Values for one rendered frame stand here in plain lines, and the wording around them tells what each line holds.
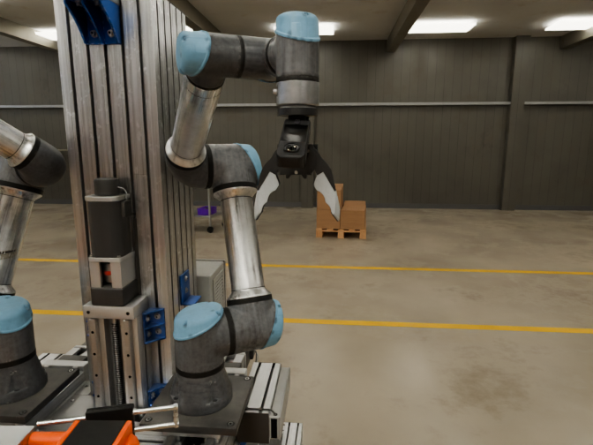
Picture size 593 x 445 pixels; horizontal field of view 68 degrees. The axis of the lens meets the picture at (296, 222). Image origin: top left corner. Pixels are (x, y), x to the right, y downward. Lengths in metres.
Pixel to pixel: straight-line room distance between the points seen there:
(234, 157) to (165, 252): 0.31
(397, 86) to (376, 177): 2.20
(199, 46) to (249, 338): 0.66
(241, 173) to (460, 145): 10.38
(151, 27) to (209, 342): 0.76
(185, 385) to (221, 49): 0.74
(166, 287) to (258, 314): 0.29
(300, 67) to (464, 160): 10.71
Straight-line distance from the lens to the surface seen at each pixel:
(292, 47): 0.77
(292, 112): 0.76
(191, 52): 0.81
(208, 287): 1.48
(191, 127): 0.96
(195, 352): 1.07
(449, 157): 11.32
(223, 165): 1.13
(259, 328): 1.09
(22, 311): 1.29
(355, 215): 7.54
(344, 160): 10.98
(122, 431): 0.72
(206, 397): 1.11
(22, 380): 1.33
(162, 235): 1.21
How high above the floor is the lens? 1.67
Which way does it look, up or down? 11 degrees down
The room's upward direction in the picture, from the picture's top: straight up
